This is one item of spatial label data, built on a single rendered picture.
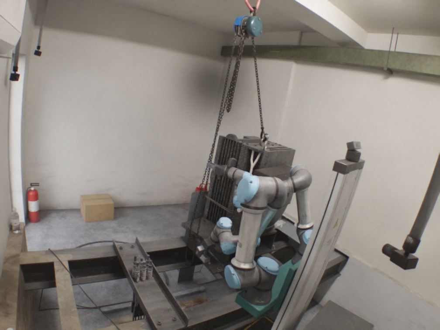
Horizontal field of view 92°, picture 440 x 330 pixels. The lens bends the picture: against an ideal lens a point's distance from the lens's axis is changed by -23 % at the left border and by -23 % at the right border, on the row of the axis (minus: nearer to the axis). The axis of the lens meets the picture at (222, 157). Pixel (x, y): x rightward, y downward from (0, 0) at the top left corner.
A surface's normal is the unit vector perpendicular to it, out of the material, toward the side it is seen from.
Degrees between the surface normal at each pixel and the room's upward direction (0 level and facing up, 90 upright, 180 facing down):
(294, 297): 90
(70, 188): 90
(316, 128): 90
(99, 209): 90
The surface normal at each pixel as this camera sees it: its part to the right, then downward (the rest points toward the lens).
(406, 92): -0.81, -0.02
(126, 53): 0.55, 0.31
